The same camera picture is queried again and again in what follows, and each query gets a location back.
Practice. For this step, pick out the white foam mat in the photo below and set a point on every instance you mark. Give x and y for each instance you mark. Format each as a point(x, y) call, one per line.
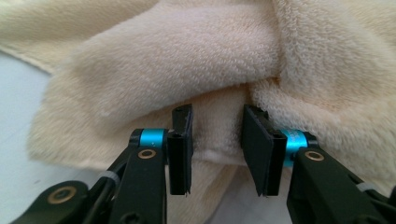
point(18, 140)

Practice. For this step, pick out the cream towel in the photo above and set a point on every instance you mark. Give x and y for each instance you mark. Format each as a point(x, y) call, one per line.
point(186, 56)

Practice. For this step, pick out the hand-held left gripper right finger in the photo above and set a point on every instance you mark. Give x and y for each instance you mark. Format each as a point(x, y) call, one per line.
point(261, 155)

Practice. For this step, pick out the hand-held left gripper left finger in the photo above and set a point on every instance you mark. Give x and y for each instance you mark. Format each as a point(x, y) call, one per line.
point(180, 155)

